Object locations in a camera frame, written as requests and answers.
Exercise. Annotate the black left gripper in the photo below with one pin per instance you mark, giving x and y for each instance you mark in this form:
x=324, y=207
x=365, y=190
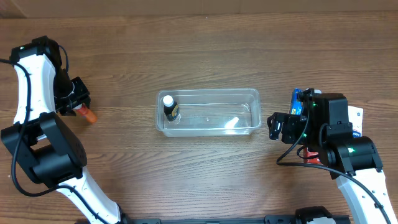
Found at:
x=76, y=101

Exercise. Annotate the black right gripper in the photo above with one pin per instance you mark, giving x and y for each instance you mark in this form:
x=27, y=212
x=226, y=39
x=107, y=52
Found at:
x=286, y=129

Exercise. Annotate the orange tube with white cap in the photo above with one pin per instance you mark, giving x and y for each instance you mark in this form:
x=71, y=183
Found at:
x=83, y=110

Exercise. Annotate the blue lozenge box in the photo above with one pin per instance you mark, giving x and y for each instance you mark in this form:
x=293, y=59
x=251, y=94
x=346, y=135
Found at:
x=295, y=105

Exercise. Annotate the dark bottle with white cap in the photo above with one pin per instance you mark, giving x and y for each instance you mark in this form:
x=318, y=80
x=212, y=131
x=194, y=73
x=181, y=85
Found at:
x=171, y=109

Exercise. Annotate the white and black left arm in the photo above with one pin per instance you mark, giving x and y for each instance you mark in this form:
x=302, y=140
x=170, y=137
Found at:
x=46, y=155

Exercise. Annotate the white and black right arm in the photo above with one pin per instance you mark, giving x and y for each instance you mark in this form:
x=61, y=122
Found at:
x=353, y=162

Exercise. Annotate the clear plastic container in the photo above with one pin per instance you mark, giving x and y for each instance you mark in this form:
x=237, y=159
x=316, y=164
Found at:
x=216, y=112

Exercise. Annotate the red Panadol box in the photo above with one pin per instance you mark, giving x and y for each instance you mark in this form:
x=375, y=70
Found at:
x=310, y=157

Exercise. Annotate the white and blue plaster box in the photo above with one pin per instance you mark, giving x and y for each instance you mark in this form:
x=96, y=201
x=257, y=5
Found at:
x=355, y=116

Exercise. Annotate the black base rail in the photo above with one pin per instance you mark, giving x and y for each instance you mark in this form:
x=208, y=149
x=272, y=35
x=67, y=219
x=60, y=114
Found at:
x=307, y=215

